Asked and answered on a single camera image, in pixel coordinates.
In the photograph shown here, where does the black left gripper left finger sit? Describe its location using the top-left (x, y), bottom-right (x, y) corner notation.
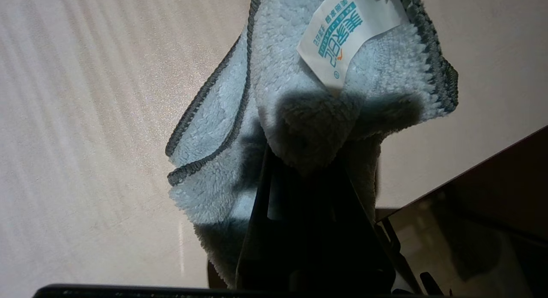
top-left (236, 145), bottom-right (302, 290)

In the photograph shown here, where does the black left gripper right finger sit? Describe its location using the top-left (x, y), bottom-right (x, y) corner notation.
top-left (302, 157), bottom-right (395, 290)

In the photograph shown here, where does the light blue microfibre cloth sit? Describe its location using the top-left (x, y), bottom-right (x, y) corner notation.
top-left (165, 0), bottom-right (459, 290)

